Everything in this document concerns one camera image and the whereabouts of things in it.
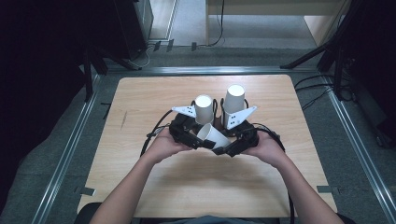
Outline white paper cup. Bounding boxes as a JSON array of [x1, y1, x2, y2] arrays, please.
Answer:
[[194, 94, 215, 125], [196, 122, 232, 149], [223, 84, 246, 116]]

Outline person's left hand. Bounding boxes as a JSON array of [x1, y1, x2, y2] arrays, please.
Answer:
[[148, 128, 192, 164]]

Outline black hanging cable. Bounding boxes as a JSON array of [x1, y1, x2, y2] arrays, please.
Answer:
[[207, 0, 226, 48]]

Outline person's right hand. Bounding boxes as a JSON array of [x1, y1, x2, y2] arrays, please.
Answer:
[[242, 133, 289, 167]]

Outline black metal stand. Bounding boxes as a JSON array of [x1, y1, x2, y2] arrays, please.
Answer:
[[81, 45, 144, 103]]

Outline aluminium frame rail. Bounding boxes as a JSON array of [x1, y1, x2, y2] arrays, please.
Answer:
[[321, 76, 396, 224], [106, 65, 320, 76], [31, 74, 101, 224]]

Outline dark double cup holder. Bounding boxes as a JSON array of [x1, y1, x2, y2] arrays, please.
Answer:
[[190, 97, 250, 138]]

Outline black cabinet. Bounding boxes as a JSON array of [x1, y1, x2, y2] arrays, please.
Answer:
[[113, 0, 154, 61]]

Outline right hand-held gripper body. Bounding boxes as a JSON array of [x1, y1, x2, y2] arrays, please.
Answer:
[[222, 105, 260, 157]]

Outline black tripod stand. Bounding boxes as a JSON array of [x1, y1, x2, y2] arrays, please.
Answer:
[[279, 0, 396, 101]]

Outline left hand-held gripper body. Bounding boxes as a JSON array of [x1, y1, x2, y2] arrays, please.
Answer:
[[168, 105, 206, 149]]

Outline grey tape strip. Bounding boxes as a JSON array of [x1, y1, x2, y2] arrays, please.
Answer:
[[317, 185, 340, 194], [74, 186, 96, 197]]

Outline black floor cables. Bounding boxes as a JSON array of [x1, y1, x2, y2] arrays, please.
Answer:
[[293, 74, 358, 112]]

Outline light wooden desk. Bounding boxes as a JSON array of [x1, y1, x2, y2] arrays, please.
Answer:
[[205, 0, 353, 48]]

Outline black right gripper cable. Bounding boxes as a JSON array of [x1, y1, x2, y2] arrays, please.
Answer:
[[251, 122, 296, 224]]

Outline person's grey clothing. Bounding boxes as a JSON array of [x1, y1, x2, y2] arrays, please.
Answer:
[[162, 215, 262, 224]]

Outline white floor cable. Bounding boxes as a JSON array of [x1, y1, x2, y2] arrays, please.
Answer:
[[132, 43, 157, 70]]

